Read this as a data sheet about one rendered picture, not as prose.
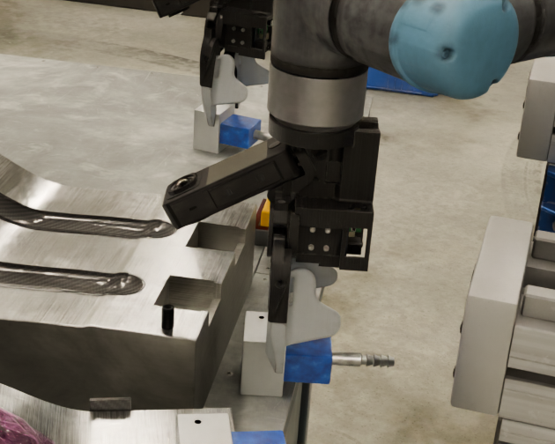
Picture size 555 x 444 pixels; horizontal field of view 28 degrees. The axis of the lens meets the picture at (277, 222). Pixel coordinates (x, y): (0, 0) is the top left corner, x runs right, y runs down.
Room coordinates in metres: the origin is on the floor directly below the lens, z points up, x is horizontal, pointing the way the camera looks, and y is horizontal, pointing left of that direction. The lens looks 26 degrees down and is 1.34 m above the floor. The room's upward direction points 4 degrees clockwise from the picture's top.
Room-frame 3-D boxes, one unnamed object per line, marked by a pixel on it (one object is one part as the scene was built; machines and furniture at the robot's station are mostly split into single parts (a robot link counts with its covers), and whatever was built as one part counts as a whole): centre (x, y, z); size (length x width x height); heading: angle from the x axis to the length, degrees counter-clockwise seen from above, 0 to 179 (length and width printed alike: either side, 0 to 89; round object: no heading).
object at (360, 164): (0.81, -0.03, 0.99); 0.09 x 0.08 x 0.12; 91
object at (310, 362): (0.81, -0.04, 0.83); 0.13 x 0.05 x 0.05; 91
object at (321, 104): (0.81, -0.02, 1.07); 0.08 x 0.08 x 0.05
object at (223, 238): (0.90, 0.05, 0.87); 0.05 x 0.05 x 0.04; 82
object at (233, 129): (1.33, 0.05, 0.83); 0.13 x 0.05 x 0.05; 70
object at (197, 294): (0.79, 0.07, 0.87); 0.05 x 0.05 x 0.04; 82
